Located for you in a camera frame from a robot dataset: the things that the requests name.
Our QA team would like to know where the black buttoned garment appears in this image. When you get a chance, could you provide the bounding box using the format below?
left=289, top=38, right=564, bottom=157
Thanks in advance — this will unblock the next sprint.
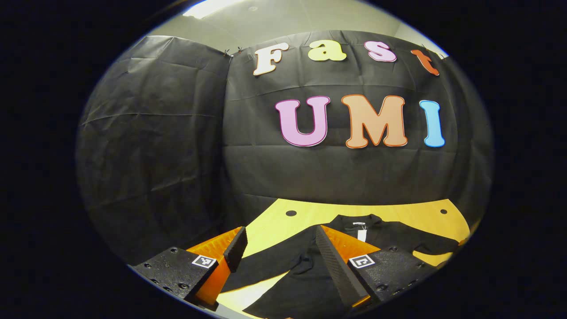
left=220, top=214, right=461, bottom=319

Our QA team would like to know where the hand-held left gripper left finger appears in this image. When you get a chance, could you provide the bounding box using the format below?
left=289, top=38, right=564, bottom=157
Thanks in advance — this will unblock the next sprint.
left=128, top=227, right=248, bottom=311

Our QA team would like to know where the black backdrop cloth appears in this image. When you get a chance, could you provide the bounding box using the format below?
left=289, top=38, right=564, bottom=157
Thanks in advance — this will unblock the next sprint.
left=75, top=30, right=494, bottom=266

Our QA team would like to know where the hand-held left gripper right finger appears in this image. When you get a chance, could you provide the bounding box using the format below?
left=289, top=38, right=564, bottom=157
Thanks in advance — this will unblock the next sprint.
left=315, top=225, right=437, bottom=313

